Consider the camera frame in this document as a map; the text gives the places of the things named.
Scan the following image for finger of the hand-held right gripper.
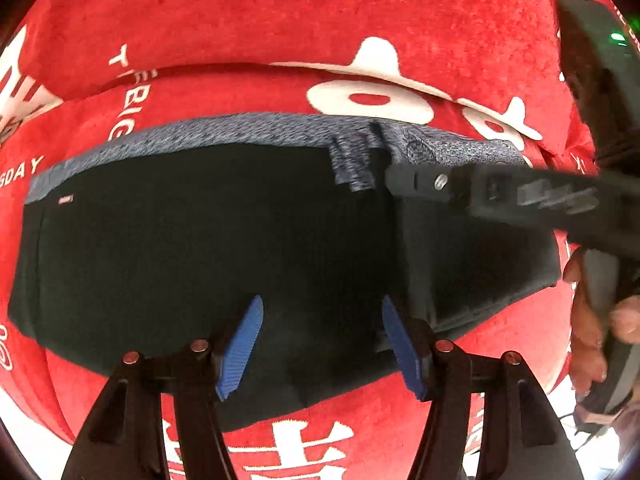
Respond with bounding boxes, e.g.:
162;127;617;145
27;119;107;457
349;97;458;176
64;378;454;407
370;122;516;224

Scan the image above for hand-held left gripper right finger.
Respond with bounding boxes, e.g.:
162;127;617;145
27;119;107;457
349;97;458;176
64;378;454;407
381;295;585;480

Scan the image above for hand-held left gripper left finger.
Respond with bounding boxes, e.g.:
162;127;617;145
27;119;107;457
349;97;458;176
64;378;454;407
61;295;264;480

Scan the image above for black pants with blue-grey trim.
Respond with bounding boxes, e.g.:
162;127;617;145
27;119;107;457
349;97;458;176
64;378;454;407
7;112;561;433

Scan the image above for person's right hand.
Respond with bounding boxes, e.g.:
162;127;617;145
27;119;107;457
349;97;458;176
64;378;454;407
562;247;640;396

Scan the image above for red printed blanket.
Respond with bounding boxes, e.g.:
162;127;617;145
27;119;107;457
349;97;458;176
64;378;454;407
0;0;640;480

